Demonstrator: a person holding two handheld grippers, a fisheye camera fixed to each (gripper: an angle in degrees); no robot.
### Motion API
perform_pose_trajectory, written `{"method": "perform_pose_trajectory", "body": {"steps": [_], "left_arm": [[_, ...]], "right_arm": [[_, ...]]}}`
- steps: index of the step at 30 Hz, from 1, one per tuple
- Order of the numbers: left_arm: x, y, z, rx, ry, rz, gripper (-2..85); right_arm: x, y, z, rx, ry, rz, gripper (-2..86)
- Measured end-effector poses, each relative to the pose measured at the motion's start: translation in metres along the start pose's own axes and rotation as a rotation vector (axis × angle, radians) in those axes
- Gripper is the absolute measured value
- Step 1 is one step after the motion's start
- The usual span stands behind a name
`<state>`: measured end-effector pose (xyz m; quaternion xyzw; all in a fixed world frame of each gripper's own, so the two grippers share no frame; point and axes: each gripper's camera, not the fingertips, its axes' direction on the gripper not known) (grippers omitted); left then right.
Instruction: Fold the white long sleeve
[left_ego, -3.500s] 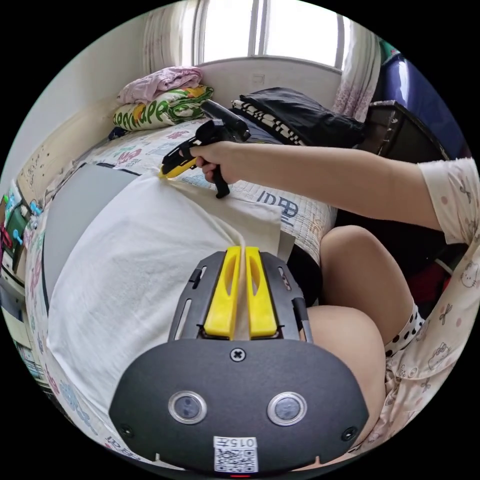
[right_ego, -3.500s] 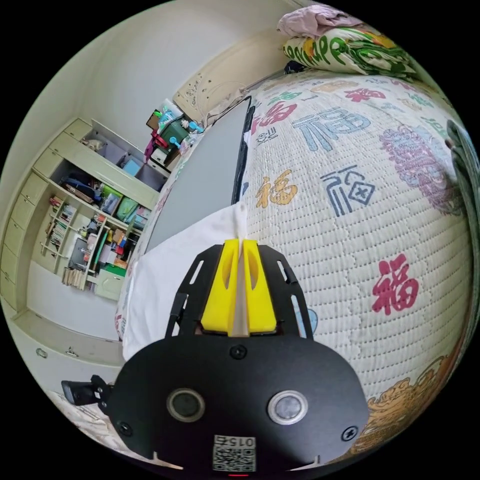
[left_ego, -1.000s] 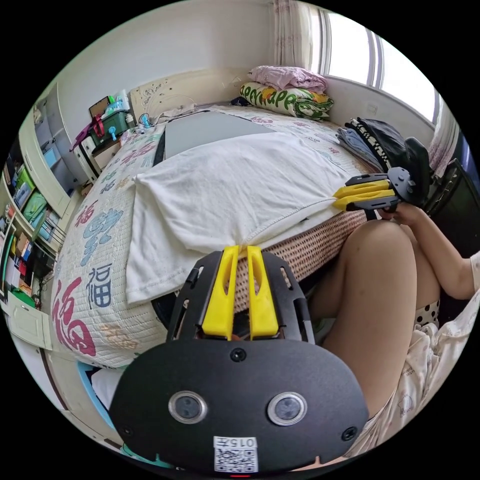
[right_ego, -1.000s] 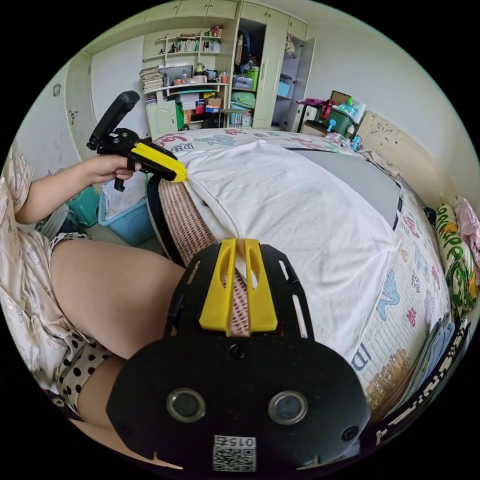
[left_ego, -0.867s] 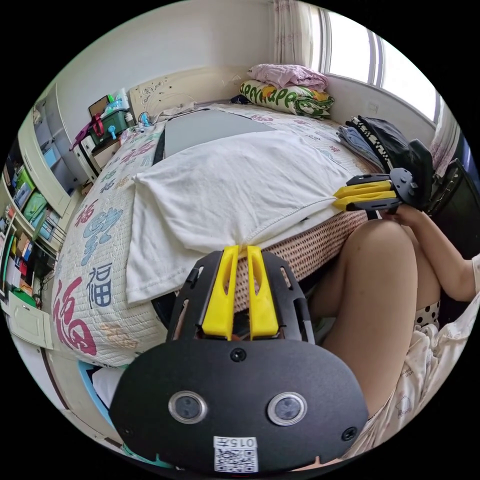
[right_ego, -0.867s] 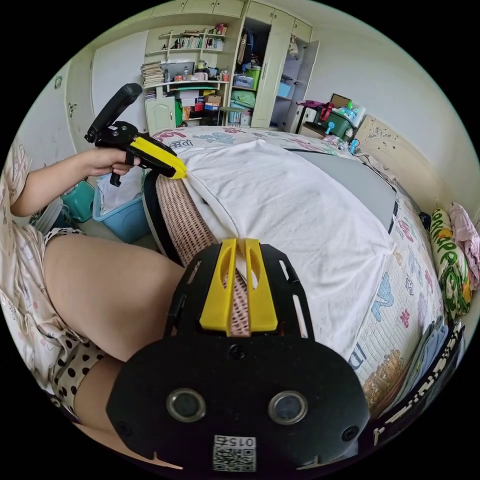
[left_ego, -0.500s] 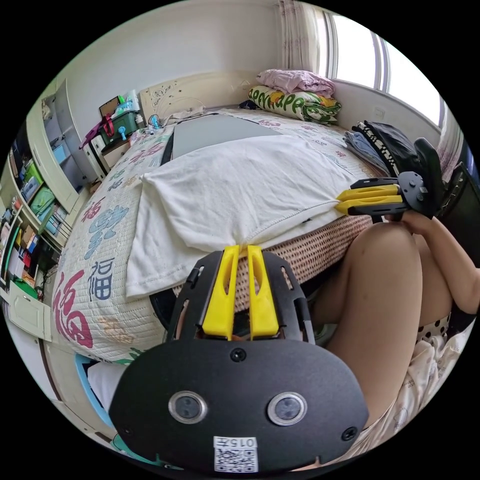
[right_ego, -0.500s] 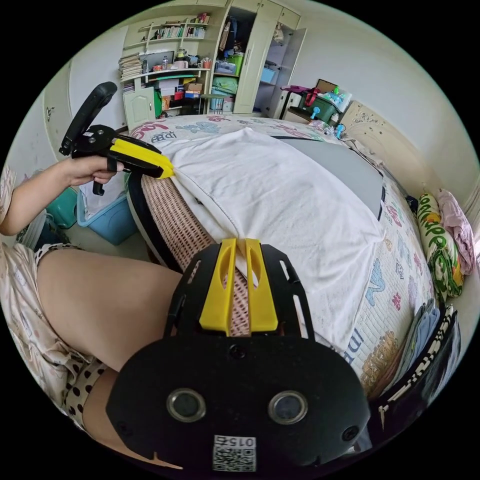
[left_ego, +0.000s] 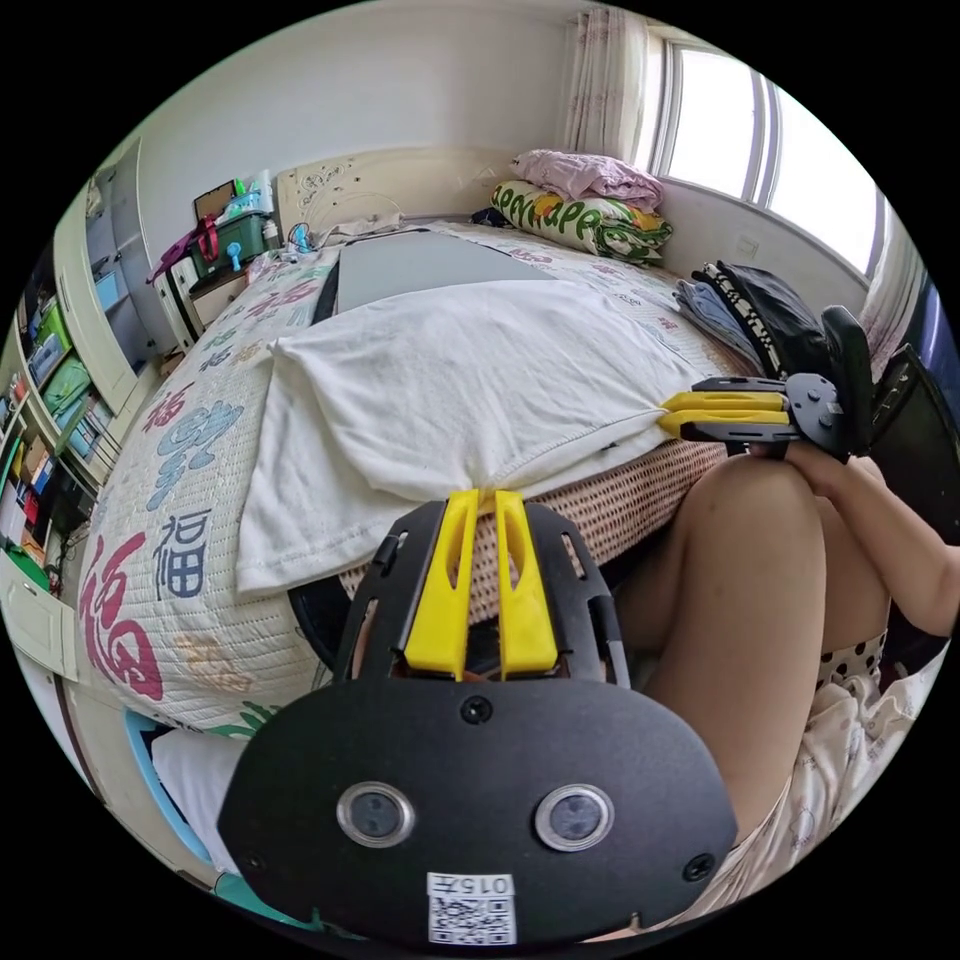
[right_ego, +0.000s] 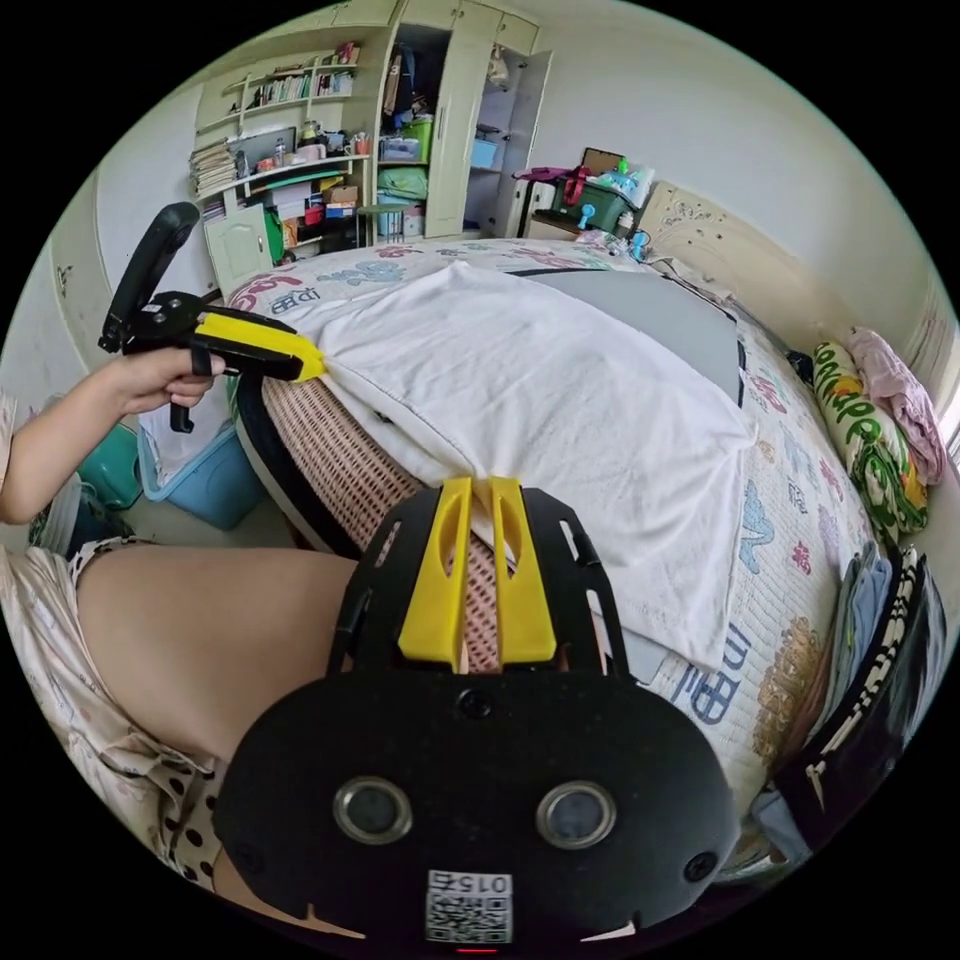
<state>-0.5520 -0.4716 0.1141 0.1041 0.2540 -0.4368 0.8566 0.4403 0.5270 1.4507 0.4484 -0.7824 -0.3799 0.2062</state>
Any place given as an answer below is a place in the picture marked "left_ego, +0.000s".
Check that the person's right hand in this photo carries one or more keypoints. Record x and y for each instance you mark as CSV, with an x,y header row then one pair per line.
x,y
832,472

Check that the cream cupboard with shelves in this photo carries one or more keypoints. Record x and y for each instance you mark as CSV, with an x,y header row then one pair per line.
x,y
67,360

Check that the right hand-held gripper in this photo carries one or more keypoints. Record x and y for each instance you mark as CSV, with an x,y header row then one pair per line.
x,y
814,409

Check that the bedside cabinet with boxes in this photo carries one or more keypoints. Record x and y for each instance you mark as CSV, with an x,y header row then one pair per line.
x,y
217,247

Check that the person's body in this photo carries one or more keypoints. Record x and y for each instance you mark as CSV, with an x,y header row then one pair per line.
x,y
735,585

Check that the window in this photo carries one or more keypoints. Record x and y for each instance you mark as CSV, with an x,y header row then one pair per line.
x,y
750,142

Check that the grey flat board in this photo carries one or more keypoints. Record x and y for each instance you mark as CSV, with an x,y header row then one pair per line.
x,y
427,270

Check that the green yellow printed rolled blanket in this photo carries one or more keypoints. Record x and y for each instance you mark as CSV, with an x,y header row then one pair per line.
x,y
592,221

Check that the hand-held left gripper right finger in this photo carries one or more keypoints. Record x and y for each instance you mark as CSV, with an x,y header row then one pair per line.
x,y
525,607

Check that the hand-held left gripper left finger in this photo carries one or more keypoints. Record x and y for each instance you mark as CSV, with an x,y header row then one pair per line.
x,y
439,600

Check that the pile of clothes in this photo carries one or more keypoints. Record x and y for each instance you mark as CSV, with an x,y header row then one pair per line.
x,y
750,315

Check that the person's right forearm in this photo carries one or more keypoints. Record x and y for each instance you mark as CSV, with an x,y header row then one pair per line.
x,y
900,547

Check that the bed with printed quilt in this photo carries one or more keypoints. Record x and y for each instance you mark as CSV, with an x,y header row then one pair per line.
x,y
187,450

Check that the pink patterned curtain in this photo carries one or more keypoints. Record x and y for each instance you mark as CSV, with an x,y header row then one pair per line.
x,y
604,82

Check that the pink folded blanket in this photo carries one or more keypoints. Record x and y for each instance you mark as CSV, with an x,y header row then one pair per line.
x,y
585,176

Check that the white long sleeve shirt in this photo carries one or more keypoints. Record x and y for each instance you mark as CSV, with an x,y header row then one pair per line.
x,y
465,375

